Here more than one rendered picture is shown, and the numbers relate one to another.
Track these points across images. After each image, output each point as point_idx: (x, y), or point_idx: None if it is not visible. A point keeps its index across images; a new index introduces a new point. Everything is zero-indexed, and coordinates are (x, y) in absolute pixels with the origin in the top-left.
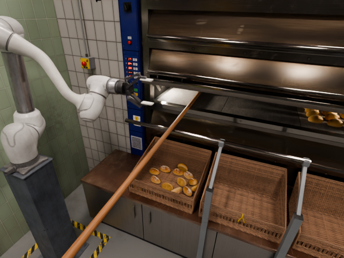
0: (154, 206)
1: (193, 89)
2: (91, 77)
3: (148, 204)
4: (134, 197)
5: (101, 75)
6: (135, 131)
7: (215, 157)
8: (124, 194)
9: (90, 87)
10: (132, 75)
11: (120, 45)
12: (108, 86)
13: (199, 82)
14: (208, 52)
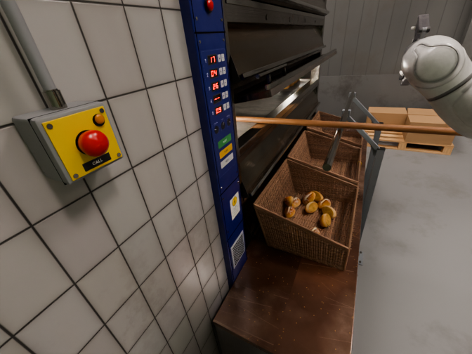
0: (358, 237)
1: (300, 75)
2: (452, 39)
3: (359, 243)
4: (354, 262)
5: (430, 36)
6: (234, 231)
7: (296, 159)
8: (355, 277)
9: (469, 61)
10: (428, 20)
11: (173, 22)
12: None
13: (254, 81)
14: (274, 22)
